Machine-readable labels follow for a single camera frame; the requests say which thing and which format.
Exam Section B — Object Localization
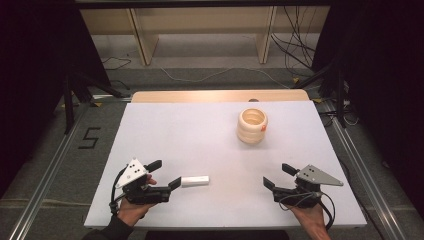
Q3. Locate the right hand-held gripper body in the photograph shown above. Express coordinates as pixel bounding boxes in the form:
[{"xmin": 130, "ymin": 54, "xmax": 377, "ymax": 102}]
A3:
[{"xmin": 272, "ymin": 164, "xmax": 345, "ymax": 209}]

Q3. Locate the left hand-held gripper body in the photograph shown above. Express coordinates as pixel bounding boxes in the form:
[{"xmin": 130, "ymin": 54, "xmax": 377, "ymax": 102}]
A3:
[{"xmin": 114, "ymin": 158, "xmax": 172, "ymax": 206}]

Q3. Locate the small white rectangular block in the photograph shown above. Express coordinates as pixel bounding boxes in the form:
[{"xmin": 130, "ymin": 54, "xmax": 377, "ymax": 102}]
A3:
[{"xmin": 180, "ymin": 175, "xmax": 211, "ymax": 188}]

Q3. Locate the person's right hand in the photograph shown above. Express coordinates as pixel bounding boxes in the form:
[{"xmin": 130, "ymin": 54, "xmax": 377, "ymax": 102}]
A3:
[{"xmin": 289, "ymin": 203, "xmax": 327, "ymax": 233}]

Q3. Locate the person's left hand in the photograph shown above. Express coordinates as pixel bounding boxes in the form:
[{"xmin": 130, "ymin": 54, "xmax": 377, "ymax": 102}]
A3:
[{"xmin": 117, "ymin": 174, "xmax": 158, "ymax": 228}]

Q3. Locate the white table board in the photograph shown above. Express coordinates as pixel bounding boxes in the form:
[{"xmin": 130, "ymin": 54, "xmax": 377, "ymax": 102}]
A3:
[{"xmin": 83, "ymin": 100, "xmax": 368, "ymax": 231}]

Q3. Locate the cream ribbed cup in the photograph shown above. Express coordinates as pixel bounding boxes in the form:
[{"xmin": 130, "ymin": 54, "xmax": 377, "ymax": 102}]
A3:
[{"xmin": 236, "ymin": 107, "xmax": 269, "ymax": 145}]

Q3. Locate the wooden table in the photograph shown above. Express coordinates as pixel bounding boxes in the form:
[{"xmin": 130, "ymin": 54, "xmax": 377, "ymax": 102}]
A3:
[{"xmin": 131, "ymin": 88, "xmax": 311, "ymax": 104}]

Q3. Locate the black metal stand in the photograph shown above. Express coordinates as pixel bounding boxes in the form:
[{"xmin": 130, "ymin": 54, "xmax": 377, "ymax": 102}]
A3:
[
  {"xmin": 293, "ymin": 56, "xmax": 348, "ymax": 130},
  {"xmin": 62, "ymin": 70, "xmax": 126, "ymax": 135}
]

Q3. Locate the light wooden desk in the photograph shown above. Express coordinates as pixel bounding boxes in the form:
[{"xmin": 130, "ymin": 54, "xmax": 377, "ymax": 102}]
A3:
[{"xmin": 79, "ymin": 5, "xmax": 332, "ymax": 66}]

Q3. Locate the black curtain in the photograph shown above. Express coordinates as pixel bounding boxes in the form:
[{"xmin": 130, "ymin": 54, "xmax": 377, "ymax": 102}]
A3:
[
  {"xmin": 0, "ymin": 0, "xmax": 112, "ymax": 198},
  {"xmin": 312, "ymin": 0, "xmax": 424, "ymax": 209}
]

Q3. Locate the grey right gripper cable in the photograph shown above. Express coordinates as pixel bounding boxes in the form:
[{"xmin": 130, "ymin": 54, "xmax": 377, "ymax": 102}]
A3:
[{"xmin": 278, "ymin": 191, "xmax": 323, "ymax": 212}]

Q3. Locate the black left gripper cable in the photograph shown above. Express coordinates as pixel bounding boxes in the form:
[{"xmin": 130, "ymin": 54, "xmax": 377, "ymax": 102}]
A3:
[{"xmin": 109, "ymin": 165, "xmax": 130, "ymax": 216}]

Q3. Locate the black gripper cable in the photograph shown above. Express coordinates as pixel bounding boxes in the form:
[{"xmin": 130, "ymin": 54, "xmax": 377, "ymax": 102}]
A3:
[
  {"xmin": 315, "ymin": 191, "xmax": 337, "ymax": 232},
  {"xmin": 109, "ymin": 165, "xmax": 130, "ymax": 216}
]

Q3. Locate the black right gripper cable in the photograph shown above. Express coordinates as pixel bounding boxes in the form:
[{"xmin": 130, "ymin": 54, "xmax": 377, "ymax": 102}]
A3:
[{"xmin": 315, "ymin": 191, "xmax": 337, "ymax": 232}]

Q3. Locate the aluminium floor rail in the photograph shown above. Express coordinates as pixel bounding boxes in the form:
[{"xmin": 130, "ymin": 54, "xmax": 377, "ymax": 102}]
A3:
[
  {"xmin": 7, "ymin": 99, "xmax": 95, "ymax": 240},
  {"xmin": 319, "ymin": 99, "xmax": 408, "ymax": 240}
]

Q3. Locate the white floor cable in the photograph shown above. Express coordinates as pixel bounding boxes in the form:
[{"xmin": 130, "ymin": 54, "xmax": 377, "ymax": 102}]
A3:
[{"xmin": 160, "ymin": 66, "xmax": 292, "ymax": 90}]

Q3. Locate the black floor cable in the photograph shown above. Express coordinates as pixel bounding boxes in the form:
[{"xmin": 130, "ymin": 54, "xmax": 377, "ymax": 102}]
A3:
[{"xmin": 101, "ymin": 55, "xmax": 133, "ymax": 72}]

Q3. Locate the bundle of black cables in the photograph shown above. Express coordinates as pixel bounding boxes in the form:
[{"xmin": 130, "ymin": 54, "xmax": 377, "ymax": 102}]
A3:
[{"xmin": 270, "ymin": 5, "xmax": 322, "ymax": 72}]

